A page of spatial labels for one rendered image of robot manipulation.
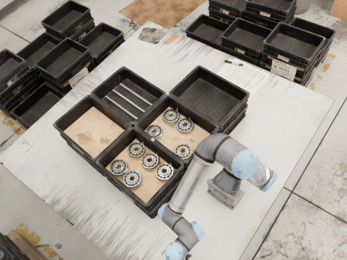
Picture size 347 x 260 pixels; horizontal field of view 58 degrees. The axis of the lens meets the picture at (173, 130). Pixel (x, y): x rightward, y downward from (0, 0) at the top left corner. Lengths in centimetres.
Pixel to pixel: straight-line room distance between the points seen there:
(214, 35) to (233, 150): 218
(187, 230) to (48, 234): 161
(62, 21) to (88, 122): 164
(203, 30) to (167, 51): 90
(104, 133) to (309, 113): 130
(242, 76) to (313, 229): 123
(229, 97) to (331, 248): 131
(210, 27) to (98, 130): 183
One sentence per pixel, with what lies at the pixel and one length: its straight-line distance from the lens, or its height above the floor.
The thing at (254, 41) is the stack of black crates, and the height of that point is 38.
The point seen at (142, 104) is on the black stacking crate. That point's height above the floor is 83.
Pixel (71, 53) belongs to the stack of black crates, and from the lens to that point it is 309.
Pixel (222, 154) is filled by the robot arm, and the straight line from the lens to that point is 123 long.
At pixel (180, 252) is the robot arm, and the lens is 134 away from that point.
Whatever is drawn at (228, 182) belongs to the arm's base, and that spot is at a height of 87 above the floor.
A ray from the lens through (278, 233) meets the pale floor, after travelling 255.
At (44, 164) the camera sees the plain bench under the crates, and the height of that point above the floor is 70.
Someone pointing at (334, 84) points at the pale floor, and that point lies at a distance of 338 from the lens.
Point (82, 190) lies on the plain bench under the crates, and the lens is 199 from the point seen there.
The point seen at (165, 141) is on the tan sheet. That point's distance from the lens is 186.
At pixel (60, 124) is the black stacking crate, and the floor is 89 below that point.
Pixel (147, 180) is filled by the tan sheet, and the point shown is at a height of 83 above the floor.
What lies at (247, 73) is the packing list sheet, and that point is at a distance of 234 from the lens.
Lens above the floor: 241
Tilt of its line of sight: 57 degrees down
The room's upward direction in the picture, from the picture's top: 10 degrees counter-clockwise
